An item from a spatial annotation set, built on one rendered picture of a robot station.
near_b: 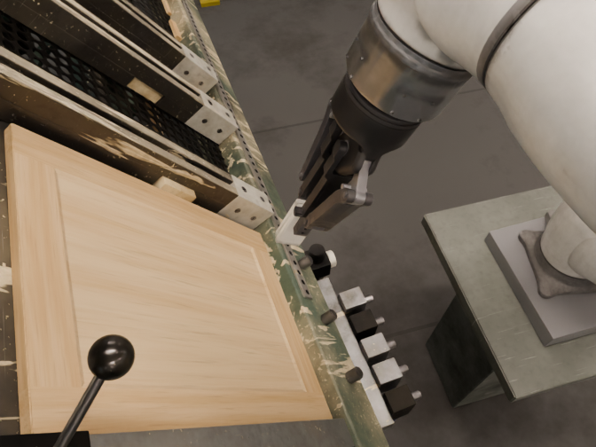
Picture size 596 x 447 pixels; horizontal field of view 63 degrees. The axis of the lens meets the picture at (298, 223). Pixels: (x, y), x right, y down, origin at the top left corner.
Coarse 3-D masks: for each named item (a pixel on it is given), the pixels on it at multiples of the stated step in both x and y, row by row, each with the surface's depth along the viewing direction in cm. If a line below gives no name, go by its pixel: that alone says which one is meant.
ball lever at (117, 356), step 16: (112, 336) 41; (96, 352) 40; (112, 352) 40; (128, 352) 41; (96, 368) 40; (112, 368) 40; (128, 368) 41; (96, 384) 41; (80, 400) 41; (80, 416) 41; (64, 432) 41
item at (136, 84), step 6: (132, 84) 105; (138, 84) 105; (144, 84) 106; (138, 90) 106; (144, 90) 107; (150, 90) 108; (144, 96) 108; (150, 96) 109; (156, 96) 109; (162, 96) 110
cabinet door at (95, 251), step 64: (64, 192) 68; (128, 192) 79; (64, 256) 60; (128, 256) 71; (192, 256) 84; (256, 256) 103; (64, 320) 55; (128, 320) 63; (192, 320) 74; (256, 320) 89; (64, 384) 50; (128, 384) 57; (192, 384) 66; (256, 384) 77
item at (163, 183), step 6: (162, 180) 88; (168, 180) 89; (156, 186) 89; (162, 186) 88; (168, 186) 88; (174, 186) 89; (180, 186) 91; (174, 192) 90; (180, 192) 91; (186, 192) 92; (192, 192) 94; (186, 198) 93; (192, 198) 94
